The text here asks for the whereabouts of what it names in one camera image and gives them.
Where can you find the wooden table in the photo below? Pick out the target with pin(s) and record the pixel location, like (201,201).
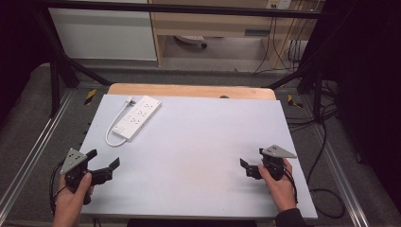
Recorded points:
(189,90)

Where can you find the aluminium rail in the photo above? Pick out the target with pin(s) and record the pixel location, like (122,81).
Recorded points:
(334,170)
(34,148)

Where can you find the white wall socket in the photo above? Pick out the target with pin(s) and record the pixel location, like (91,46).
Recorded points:
(279,3)

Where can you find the light wooden desk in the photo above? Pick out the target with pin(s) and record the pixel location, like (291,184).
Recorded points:
(201,23)

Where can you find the yellow black tape marker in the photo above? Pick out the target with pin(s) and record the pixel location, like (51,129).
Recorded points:
(294,101)
(90,96)

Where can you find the black metal frame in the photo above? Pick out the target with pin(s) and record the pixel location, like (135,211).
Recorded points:
(176,8)

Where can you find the person's left hand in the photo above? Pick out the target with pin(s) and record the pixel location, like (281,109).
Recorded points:
(70,205)

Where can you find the black curtain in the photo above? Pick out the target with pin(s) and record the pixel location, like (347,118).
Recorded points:
(19,47)
(372,78)

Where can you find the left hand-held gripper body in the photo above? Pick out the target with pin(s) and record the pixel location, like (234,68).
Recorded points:
(74,161)

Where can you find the white plug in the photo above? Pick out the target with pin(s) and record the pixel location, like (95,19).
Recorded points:
(130,101)

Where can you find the white cabinet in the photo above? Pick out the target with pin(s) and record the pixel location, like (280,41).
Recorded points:
(102,34)

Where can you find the white power strip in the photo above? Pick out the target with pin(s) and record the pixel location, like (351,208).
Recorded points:
(137,117)

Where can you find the person's right hand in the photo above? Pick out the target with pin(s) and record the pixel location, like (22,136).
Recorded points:
(280,192)

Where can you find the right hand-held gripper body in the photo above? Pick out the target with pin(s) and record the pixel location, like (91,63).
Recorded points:
(275,165)

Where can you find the grey power strip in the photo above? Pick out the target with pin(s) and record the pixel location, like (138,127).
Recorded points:
(189,39)

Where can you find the pale grey board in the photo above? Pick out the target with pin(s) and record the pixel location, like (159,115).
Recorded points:
(195,151)

